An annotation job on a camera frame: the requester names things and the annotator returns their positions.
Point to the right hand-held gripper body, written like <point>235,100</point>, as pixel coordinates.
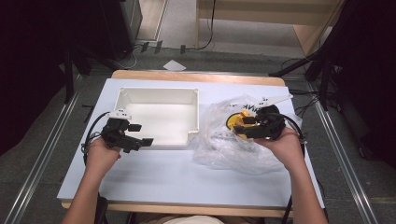
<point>270,124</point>

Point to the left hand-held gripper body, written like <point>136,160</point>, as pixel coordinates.
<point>115,133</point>

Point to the yellow round toy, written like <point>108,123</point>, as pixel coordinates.
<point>236,119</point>

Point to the clear plastic bag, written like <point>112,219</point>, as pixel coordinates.
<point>224,152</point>

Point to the person's right hand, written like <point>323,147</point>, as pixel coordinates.
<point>281,149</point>

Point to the person's left hand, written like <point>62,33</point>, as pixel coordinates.
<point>101,157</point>

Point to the white plastic box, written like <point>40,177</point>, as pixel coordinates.
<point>162,121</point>

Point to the white paper sheet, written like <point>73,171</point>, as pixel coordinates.
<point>174,65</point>

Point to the black metal stand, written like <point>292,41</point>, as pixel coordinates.
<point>311,62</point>
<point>68,77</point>

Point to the black table leg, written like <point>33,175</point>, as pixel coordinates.
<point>101,210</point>
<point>287,211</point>

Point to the person's lap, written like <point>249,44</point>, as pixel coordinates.
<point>190,219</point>

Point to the dark cabinet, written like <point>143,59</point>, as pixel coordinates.
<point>123,28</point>

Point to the light wooden shelf unit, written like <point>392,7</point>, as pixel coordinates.
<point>264,15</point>

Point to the black curtain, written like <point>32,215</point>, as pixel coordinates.
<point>31,62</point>
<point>367,77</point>

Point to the metal floor rail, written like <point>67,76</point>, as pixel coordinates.
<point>345,161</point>
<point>40,161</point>

